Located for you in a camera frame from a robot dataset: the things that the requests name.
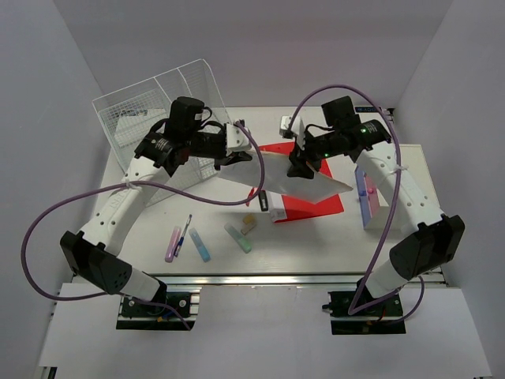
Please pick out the pink highlighter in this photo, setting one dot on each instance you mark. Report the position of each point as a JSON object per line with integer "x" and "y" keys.
{"x": 173, "y": 244}

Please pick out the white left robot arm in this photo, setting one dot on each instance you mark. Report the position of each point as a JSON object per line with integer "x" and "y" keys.
{"x": 92, "y": 252}

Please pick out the red plastic folder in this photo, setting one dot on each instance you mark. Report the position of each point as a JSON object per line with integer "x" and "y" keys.
{"x": 283, "y": 208}

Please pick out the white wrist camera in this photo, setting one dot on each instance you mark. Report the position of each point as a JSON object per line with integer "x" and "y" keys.
{"x": 293, "y": 128}
{"x": 236, "y": 140}

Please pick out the red pen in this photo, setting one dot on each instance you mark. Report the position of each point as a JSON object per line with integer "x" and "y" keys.
{"x": 251, "y": 192}

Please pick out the blue highlighter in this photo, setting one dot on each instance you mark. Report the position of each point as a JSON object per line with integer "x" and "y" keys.
{"x": 200, "y": 246}

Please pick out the white drawer box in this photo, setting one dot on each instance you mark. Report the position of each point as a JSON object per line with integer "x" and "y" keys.
{"x": 414, "y": 177}

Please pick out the grey eraser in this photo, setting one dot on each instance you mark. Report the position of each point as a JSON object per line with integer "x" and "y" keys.
{"x": 247, "y": 227}

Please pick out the clear document sleeve with papers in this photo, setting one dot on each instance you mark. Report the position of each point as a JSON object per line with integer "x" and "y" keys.
{"x": 276, "y": 166}

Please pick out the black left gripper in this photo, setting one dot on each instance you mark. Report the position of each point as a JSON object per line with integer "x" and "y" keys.
{"x": 234, "y": 157}

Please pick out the orange black highlighter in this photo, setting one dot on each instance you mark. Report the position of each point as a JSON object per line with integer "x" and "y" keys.
{"x": 262, "y": 197}

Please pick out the white wire file organizer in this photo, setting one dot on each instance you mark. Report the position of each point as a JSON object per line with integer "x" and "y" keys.
{"x": 127, "y": 115}

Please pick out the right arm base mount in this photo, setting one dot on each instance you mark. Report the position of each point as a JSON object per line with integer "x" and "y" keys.
{"x": 376, "y": 320}

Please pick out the small blue label plate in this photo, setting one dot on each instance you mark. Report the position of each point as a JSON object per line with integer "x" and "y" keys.
{"x": 367, "y": 109}

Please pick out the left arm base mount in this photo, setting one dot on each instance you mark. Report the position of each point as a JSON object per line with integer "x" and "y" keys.
{"x": 183, "y": 302}

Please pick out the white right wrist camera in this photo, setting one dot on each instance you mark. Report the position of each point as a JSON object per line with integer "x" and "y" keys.
{"x": 293, "y": 128}

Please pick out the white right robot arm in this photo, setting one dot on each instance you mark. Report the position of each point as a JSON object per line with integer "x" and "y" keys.
{"x": 431, "y": 237}

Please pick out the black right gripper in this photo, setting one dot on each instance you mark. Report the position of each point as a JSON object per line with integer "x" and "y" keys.
{"x": 299, "y": 168}

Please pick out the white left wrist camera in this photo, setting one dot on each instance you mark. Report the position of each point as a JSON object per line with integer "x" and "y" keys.
{"x": 236, "y": 140}

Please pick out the blue ballpoint pen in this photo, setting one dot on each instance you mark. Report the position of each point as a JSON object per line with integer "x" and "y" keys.
{"x": 182, "y": 237}

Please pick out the green highlighter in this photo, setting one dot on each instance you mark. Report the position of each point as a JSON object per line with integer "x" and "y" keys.
{"x": 238, "y": 237}

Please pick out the aluminium table rail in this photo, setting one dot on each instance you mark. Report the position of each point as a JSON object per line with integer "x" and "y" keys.
{"x": 255, "y": 280}

